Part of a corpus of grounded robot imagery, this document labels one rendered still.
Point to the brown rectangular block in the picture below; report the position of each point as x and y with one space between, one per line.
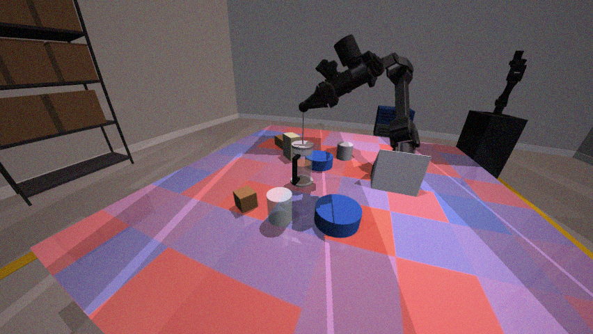
279 140

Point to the glass french press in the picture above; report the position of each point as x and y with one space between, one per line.
302 160

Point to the brown cube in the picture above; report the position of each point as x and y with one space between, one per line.
245 199

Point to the blue short cylinder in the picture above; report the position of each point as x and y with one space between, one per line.
337 216
322 160

